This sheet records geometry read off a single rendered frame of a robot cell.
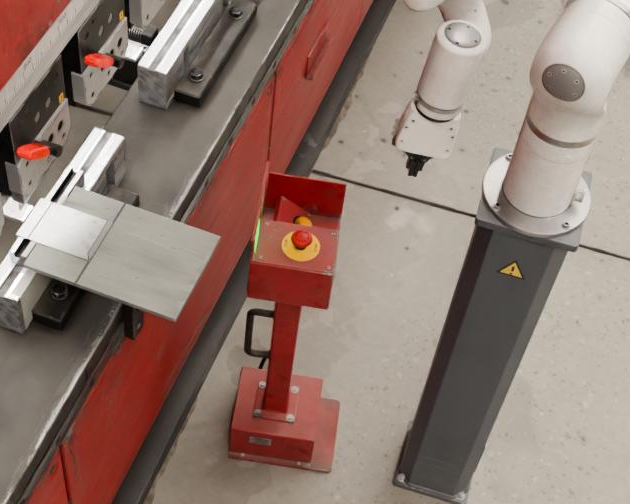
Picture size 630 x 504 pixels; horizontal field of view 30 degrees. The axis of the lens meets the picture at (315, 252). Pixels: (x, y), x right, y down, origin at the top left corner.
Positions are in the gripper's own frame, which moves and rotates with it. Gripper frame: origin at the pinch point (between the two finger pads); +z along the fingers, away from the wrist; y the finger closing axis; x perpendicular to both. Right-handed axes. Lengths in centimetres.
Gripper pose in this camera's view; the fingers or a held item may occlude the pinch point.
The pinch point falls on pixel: (415, 163)
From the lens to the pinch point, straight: 215.3
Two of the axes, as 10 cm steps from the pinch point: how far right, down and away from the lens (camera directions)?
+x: 1.2, -7.8, 6.2
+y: 9.8, 2.0, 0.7
